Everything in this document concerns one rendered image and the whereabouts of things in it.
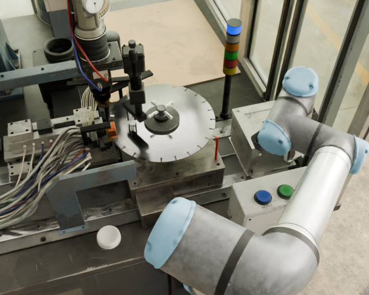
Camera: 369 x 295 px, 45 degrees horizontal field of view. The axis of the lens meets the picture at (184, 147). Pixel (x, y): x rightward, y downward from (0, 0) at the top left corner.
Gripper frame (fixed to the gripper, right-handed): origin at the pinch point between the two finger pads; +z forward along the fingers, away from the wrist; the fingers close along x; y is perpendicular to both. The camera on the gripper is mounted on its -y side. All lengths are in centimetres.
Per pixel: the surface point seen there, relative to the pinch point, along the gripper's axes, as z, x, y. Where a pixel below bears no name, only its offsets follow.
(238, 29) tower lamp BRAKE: -12.7, 38.2, -0.5
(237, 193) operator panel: 2.7, -6.2, -15.8
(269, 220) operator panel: 10.1, -14.2, -9.1
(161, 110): -6.3, 22.4, -29.5
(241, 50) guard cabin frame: 28, 63, 8
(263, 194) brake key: 2.6, -8.7, -9.0
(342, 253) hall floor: 104, -10, 32
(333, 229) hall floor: 106, 2, 33
